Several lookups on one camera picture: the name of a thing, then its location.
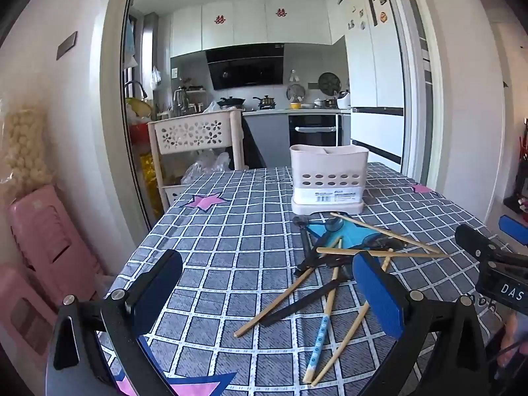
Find grey lower kitchen cabinet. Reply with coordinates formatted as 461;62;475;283
243;109;289;170

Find hanging round black pan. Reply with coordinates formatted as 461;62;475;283
317;72;340;93

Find black range hood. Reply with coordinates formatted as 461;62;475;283
205;43;286;90

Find grey checkered tablecloth with stars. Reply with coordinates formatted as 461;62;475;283
97;161;512;396

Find bag of puffed snacks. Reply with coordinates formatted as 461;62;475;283
0;105;54;205

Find black plastic spoon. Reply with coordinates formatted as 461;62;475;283
317;216;346;240
294;233;407;277

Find black built-in oven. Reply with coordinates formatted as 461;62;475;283
288;114;342;148

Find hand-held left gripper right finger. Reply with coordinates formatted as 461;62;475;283
352;251;500;396

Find golden yellow bag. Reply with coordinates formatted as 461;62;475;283
139;152;162;215

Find wooden chopstick blue pattern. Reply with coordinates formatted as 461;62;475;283
303;237;344;384

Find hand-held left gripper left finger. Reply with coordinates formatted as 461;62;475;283
45;248;183;396

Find black chopstick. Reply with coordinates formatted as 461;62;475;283
261;278;343;327

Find plain wooden chopstick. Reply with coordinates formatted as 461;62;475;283
233;268;317;338
316;247;450;259
329;212;441;253

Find white refrigerator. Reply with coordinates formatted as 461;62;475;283
344;0;407;170

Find clear plastic bag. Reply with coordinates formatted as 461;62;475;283
180;151;232;185

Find wooden chopstick yellow pattern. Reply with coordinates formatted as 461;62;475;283
312;255;392;387

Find grey wall switch panel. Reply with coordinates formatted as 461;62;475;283
55;32;79;59

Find black wok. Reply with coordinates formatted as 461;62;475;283
216;96;247;111

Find white plastic utensil holder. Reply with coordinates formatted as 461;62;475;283
289;144;369;215

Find chrome kitchen faucet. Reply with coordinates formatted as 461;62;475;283
124;81;148;100

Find person's right forearm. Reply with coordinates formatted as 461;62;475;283
489;311;528;380

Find white upper kitchen cabinets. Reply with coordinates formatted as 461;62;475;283
170;0;345;58

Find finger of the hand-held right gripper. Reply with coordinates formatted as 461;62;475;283
498;214;528;239
455;223;517;265

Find pink folding stool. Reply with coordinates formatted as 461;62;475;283
0;266;58;364
8;184;106;298

